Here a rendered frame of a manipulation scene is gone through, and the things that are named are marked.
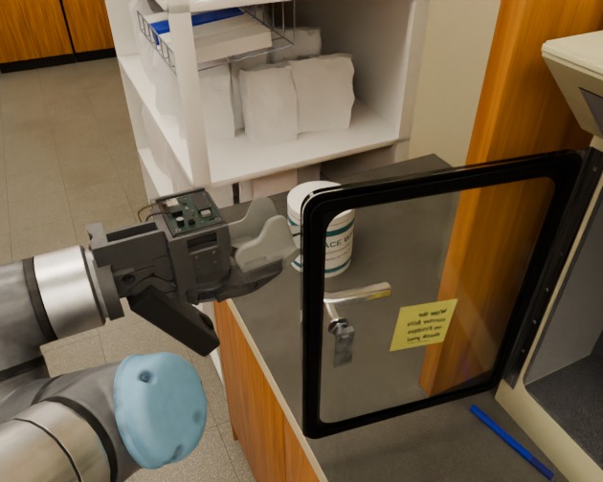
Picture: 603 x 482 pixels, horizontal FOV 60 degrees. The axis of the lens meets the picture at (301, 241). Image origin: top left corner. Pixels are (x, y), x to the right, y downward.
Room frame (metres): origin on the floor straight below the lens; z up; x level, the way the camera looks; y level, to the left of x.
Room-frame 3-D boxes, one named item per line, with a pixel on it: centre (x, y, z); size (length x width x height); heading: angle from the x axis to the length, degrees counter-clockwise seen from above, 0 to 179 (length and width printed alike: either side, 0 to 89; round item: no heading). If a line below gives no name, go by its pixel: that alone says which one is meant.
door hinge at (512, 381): (0.48, -0.30, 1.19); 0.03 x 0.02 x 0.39; 26
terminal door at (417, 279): (0.44, -0.15, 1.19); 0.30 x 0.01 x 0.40; 106
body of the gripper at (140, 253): (0.37, 0.13, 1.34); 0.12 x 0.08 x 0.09; 116
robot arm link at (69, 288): (0.34, 0.20, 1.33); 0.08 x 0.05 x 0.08; 26
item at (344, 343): (0.40, -0.05, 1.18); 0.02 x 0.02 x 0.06; 16
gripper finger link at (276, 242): (0.40, 0.02, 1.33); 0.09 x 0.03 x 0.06; 116
